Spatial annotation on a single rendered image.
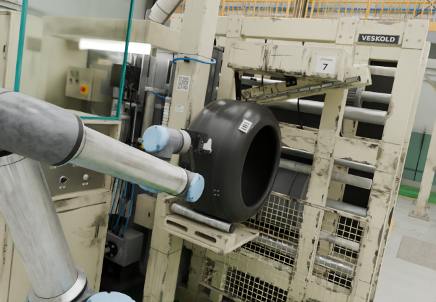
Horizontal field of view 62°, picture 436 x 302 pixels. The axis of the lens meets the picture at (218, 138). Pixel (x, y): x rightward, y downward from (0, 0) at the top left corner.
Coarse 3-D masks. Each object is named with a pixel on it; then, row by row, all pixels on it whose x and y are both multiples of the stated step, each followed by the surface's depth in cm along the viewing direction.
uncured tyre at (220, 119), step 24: (216, 120) 158; (240, 120) 155; (264, 120) 165; (216, 144) 152; (240, 144) 151; (264, 144) 199; (216, 168) 150; (240, 168) 153; (264, 168) 199; (240, 192) 157; (264, 192) 185; (240, 216) 164
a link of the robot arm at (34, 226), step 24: (0, 168) 76; (24, 168) 79; (0, 192) 79; (24, 192) 81; (48, 192) 87; (24, 216) 83; (48, 216) 87; (24, 240) 86; (48, 240) 88; (24, 264) 91; (48, 264) 90; (72, 264) 98; (48, 288) 94; (72, 288) 98
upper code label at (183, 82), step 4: (180, 76) 184; (184, 76) 183; (188, 76) 182; (180, 80) 184; (184, 80) 183; (188, 80) 182; (180, 84) 184; (184, 84) 183; (188, 84) 182; (176, 88) 186; (180, 88) 184; (184, 88) 183; (188, 88) 182
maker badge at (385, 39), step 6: (360, 36) 194; (366, 36) 193; (372, 36) 191; (378, 36) 190; (384, 36) 188; (390, 36) 187; (396, 36) 185; (366, 42) 193; (372, 42) 191; (378, 42) 190; (384, 42) 188; (390, 42) 187; (396, 42) 185
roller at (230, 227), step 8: (176, 208) 177; (184, 208) 176; (192, 216) 172; (200, 216) 170; (208, 216) 169; (208, 224) 168; (216, 224) 166; (224, 224) 164; (232, 224) 163; (232, 232) 164
